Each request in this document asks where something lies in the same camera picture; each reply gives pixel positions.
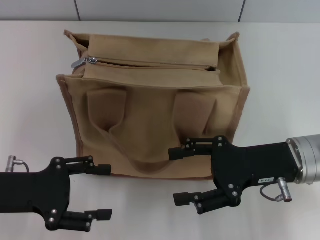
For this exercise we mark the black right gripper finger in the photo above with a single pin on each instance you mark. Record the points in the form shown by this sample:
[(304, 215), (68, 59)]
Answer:
[(197, 198), (182, 153)]

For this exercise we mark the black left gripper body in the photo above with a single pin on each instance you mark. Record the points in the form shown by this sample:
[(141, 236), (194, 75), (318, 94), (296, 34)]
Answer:
[(32, 190)]

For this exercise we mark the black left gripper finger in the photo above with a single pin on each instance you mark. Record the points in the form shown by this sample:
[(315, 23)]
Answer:
[(97, 169), (100, 214)]

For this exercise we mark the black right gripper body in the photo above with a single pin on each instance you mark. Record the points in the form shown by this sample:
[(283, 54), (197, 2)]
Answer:
[(250, 165)]

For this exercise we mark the khaki canvas food bag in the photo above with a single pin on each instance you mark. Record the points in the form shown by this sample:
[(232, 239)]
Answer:
[(150, 117)]

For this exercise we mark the silver metal zipper pull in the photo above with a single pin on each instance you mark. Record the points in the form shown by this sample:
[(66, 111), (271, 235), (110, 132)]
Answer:
[(80, 62)]

